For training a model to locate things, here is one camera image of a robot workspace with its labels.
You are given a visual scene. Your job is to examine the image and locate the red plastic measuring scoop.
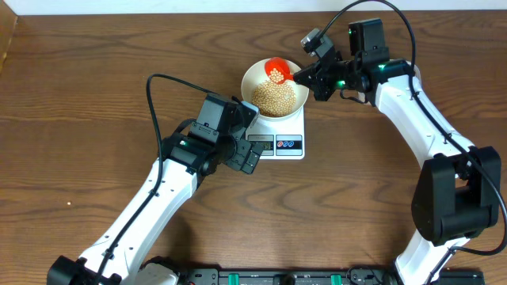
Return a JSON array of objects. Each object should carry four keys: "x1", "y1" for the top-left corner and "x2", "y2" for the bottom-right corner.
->
[{"x1": 265, "y1": 57, "x2": 293, "y2": 84}]

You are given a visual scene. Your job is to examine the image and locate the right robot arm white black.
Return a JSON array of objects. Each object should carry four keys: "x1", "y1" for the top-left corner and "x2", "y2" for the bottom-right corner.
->
[{"x1": 293, "y1": 18, "x2": 506, "y2": 284}]

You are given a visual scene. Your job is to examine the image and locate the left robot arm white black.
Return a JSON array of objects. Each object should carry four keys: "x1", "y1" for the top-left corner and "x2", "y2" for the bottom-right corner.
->
[{"x1": 47, "y1": 132, "x2": 263, "y2": 285}]

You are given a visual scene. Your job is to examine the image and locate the soybeans in bowl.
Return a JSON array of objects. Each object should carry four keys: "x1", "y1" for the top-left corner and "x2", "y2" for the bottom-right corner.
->
[{"x1": 251, "y1": 81, "x2": 296, "y2": 117}]

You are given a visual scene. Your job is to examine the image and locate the white digital kitchen scale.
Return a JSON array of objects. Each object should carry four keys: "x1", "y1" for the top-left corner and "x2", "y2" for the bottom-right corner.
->
[{"x1": 246, "y1": 107, "x2": 306, "y2": 160}]

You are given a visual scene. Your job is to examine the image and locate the cardboard box edge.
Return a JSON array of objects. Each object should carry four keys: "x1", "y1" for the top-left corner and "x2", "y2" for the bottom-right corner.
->
[{"x1": 0, "y1": 0, "x2": 18, "y2": 70}]

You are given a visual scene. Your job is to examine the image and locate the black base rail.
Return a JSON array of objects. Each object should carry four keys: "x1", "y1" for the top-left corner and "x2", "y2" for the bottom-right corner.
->
[{"x1": 138, "y1": 256, "x2": 486, "y2": 285}]

